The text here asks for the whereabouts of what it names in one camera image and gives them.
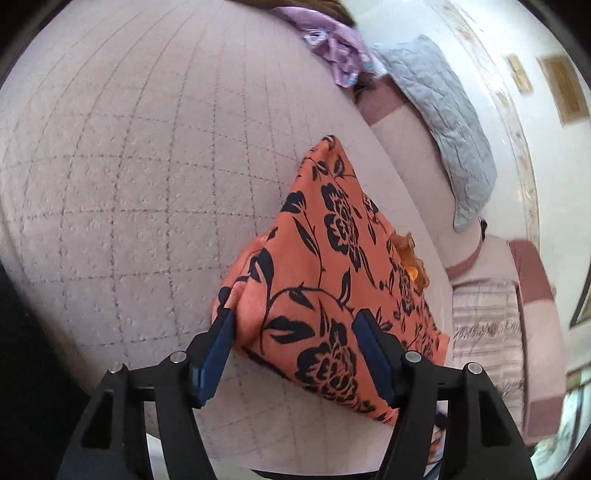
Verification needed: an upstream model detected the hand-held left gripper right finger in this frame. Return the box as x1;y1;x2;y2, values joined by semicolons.
351;308;539;480

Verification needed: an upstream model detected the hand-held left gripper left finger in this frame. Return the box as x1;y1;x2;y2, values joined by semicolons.
58;307;236;480

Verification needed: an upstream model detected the orange black floral blouse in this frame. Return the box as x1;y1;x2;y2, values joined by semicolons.
210;135;451;464

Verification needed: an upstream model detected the striped folded cloth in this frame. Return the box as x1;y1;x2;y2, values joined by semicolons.
450;279;527;425

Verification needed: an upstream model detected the pink sofa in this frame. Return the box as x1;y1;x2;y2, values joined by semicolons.
0;0;568;480

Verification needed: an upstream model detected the grey quilted pillow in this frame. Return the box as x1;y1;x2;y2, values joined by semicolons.
372;34;498;232

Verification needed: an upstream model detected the purple garment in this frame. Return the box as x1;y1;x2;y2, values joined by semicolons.
272;4;384;88

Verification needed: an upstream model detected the brown garment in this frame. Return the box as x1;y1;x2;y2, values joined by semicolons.
240;0;354;24

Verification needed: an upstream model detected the framed wall picture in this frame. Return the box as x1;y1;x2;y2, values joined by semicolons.
538;55;591;125

